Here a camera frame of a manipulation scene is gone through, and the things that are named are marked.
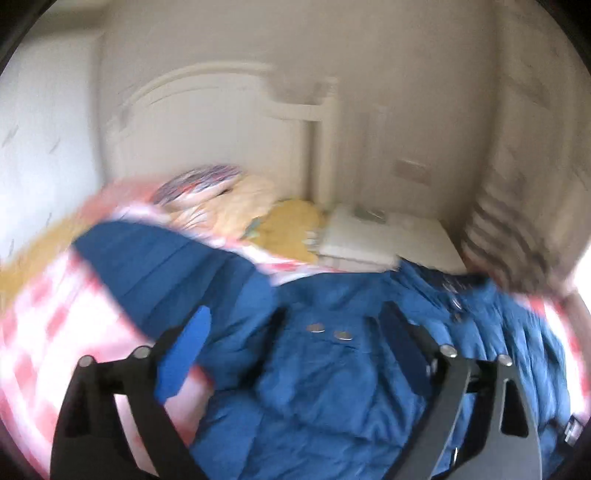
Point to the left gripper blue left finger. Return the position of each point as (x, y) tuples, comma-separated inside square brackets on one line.
[(89, 440)]

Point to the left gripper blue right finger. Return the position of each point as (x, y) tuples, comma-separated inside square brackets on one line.
[(502, 440)]

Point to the blue puffer jacket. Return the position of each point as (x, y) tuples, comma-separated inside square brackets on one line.
[(303, 383)]

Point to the pink white checkered bedsheet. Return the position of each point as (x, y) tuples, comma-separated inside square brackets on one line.
[(55, 310)]

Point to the patterned window curtain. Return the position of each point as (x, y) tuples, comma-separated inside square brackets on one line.
[(530, 225)]

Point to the white bedside table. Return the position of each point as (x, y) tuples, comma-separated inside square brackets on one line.
[(352, 241)]

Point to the yellow pillow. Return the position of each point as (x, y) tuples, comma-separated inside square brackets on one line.
[(232, 212)]

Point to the colourful patterned pillow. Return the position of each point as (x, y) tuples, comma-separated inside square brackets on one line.
[(196, 186)]

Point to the yellow blanket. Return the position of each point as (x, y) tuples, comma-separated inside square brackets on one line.
[(290, 230)]

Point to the white wardrobe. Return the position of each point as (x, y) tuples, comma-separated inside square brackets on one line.
[(50, 160)]

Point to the white wooden headboard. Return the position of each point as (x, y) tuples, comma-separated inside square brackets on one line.
[(226, 112)]

